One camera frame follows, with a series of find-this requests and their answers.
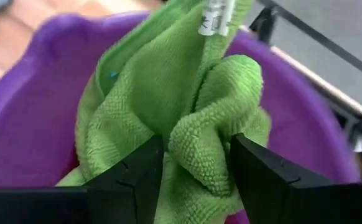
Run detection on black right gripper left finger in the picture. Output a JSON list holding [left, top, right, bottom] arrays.
[[86, 134, 165, 224]]

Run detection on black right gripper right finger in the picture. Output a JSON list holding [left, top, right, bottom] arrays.
[[230, 133, 333, 224]]

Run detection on green microfibre cloth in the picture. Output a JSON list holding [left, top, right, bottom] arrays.
[[55, 0, 272, 224]]

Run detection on purple plastic bucket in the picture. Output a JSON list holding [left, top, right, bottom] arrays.
[[0, 11, 362, 224]]

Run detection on black aluminium table frame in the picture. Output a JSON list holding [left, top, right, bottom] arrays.
[[249, 0, 362, 187]]

